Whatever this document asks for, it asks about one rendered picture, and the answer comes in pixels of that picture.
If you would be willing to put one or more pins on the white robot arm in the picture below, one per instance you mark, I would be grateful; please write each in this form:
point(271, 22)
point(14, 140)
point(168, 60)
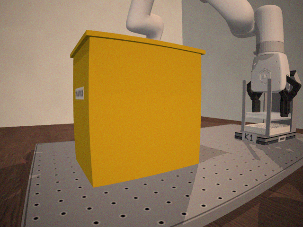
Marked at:
point(266, 23)

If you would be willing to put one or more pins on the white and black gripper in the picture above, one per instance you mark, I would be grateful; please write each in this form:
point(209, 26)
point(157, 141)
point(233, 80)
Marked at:
point(272, 65)

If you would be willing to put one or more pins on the yellow box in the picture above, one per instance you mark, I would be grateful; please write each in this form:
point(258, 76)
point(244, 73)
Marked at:
point(136, 106)

